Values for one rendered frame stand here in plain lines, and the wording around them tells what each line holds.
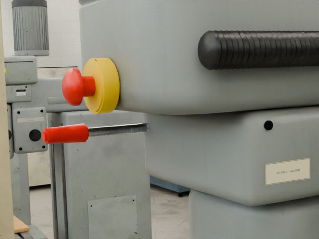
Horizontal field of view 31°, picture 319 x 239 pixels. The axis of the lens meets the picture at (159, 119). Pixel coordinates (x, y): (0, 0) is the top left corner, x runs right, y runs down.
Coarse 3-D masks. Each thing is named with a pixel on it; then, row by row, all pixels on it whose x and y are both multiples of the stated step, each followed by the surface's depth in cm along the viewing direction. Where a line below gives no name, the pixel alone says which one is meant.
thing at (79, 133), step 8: (48, 128) 70; (56, 128) 70; (64, 128) 70; (72, 128) 71; (80, 128) 71; (88, 128) 72; (96, 128) 73; (104, 128) 73; (112, 128) 74; (120, 128) 74; (128, 128) 75; (136, 128) 75; (144, 128) 76; (48, 136) 69; (56, 136) 70; (64, 136) 70; (72, 136) 70; (80, 136) 71; (88, 136) 72; (96, 136) 73
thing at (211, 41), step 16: (208, 32) 50; (224, 32) 51; (240, 32) 52; (256, 32) 52; (272, 32) 53; (288, 32) 54; (304, 32) 55; (208, 48) 50; (224, 48) 50; (240, 48) 51; (256, 48) 51; (272, 48) 52; (288, 48) 53; (304, 48) 54; (208, 64) 51; (224, 64) 51; (240, 64) 52; (256, 64) 53; (272, 64) 53; (288, 64) 54; (304, 64) 56
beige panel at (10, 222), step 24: (0, 0) 226; (0, 24) 226; (0, 48) 227; (0, 72) 227; (0, 96) 228; (0, 120) 228; (0, 144) 229; (0, 168) 229; (0, 192) 230; (0, 216) 230
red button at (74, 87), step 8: (72, 72) 60; (64, 80) 61; (72, 80) 59; (80, 80) 59; (88, 80) 61; (64, 88) 61; (72, 88) 59; (80, 88) 59; (88, 88) 60; (64, 96) 61; (72, 96) 60; (80, 96) 59; (88, 96) 61; (72, 104) 60
